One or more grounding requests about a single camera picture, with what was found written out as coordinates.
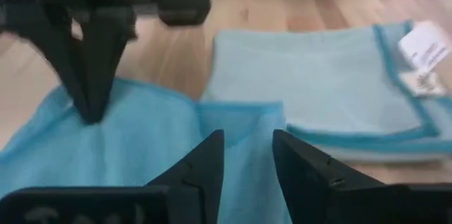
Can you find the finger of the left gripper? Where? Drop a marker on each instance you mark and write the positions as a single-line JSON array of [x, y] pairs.
[[106, 47], [67, 61]]

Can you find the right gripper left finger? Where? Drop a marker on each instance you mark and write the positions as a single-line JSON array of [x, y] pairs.
[[203, 181]]

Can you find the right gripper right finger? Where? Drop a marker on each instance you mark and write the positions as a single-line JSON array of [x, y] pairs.
[[307, 181]]

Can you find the bright blue microfiber towel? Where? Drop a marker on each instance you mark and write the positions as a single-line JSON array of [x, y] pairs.
[[123, 146]]

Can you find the light blue teal-edged towel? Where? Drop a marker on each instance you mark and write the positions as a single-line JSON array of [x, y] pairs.
[[318, 82]]

